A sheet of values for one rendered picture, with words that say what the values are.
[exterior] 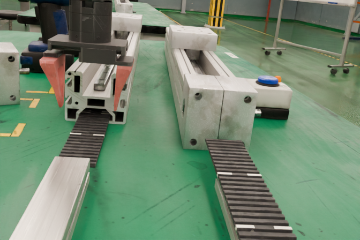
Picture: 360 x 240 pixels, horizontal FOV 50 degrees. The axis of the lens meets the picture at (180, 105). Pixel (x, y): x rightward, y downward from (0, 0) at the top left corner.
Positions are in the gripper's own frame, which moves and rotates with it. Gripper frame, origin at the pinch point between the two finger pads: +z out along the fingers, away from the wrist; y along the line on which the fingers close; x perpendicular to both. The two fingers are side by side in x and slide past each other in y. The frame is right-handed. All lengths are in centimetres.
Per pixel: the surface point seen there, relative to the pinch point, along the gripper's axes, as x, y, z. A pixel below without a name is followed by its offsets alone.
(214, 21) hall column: -1008, -175, 67
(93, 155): 6.5, -1.8, 5.3
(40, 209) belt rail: 24.3, 0.2, 2.5
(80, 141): 2.5, 0.6, 5.2
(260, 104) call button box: -15.0, -30.1, 2.8
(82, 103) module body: -6.7, 2.1, 2.3
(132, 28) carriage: -64, -3, -4
